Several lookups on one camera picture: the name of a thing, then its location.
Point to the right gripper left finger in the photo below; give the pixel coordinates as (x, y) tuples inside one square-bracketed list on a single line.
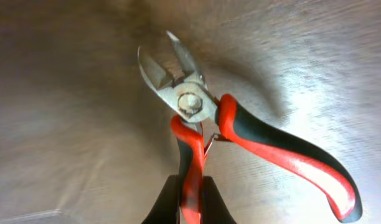
[(166, 207)]

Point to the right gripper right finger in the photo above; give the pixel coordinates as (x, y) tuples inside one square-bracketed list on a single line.
[(214, 209)]

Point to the red handled diagonal cutters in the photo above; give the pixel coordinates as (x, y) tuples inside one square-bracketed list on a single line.
[(201, 119)]

